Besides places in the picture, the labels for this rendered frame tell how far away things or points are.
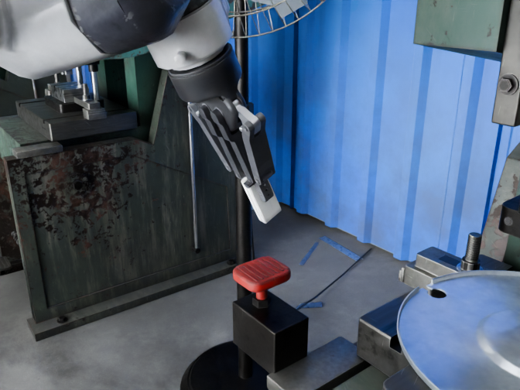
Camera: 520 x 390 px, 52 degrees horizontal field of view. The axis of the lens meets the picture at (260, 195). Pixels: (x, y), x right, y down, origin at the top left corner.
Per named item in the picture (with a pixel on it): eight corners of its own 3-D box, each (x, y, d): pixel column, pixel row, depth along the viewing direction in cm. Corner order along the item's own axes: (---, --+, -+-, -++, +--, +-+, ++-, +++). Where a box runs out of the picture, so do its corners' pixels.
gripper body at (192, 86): (151, 67, 59) (186, 135, 64) (191, 78, 52) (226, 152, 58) (203, 34, 61) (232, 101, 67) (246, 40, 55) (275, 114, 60)
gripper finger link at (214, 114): (233, 92, 61) (240, 94, 60) (267, 168, 67) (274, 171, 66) (207, 111, 59) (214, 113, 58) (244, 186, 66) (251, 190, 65)
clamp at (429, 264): (504, 333, 68) (518, 262, 64) (398, 280, 80) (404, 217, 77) (527, 316, 71) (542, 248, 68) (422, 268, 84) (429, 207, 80)
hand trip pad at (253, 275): (254, 335, 71) (254, 285, 68) (229, 314, 75) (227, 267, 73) (294, 316, 75) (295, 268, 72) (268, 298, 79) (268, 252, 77)
